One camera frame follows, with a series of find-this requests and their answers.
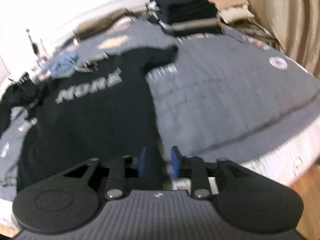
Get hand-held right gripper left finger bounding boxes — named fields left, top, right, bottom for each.
left=50, top=147, right=147, bottom=201

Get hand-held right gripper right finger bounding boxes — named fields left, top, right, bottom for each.
left=171, top=146, right=265, bottom=201

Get black printed t-shirt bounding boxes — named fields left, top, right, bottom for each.
left=16, top=45, right=179, bottom=195

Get pile of black clothes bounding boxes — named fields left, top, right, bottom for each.
left=0, top=79, right=40, bottom=133

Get stack of folded clothes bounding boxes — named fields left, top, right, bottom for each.
left=146, top=0, right=224, bottom=37

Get white mattress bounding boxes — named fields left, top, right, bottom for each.
left=207, top=120, right=320, bottom=188

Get blue garment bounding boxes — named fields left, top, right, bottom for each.
left=49, top=51, right=77, bottom=77

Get cluttered bedside items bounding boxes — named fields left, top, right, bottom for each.
left=30, top=55, right=52, bottom=80

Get folded olive blanket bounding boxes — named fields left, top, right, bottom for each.
left=72, top=8, right=137, bottom=42

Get dark patterned blanket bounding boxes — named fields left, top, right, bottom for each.
left=237, top=22, right=278, bottom=50

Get white headboard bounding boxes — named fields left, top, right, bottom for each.
left=0, top=4, right=150, bottom=80

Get beige pillow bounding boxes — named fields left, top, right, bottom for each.
left=207, top=0, right=254, bottom=24

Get beige curtain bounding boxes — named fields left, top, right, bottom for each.
left=237, top=0, right=320, bottom=75

